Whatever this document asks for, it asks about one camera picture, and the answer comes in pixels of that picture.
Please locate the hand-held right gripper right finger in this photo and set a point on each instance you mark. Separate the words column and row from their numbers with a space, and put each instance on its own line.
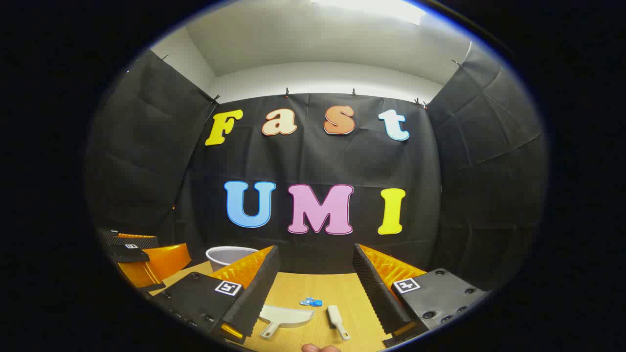
column 374, row 288

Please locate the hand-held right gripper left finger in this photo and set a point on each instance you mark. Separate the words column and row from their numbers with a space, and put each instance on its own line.
column 259, row 293

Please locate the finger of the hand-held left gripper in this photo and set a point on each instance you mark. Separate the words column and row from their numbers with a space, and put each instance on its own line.
column 127, row 254
column 132, row 242

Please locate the small grey dustpan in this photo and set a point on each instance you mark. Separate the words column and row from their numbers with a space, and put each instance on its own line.
column 288, row 317

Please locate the light blue paper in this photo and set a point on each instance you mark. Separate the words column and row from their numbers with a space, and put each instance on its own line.
column 305, row 302

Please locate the small grey broom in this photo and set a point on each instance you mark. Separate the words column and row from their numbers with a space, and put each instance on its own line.
column 335, row 315

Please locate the grey garbage bin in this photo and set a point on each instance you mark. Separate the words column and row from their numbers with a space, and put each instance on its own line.
column 227, row 255

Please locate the dark blue paper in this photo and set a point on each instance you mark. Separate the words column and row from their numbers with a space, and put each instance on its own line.
column 317, row 303

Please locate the wooden desktop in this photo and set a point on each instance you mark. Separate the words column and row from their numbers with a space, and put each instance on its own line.
column 313, row 288

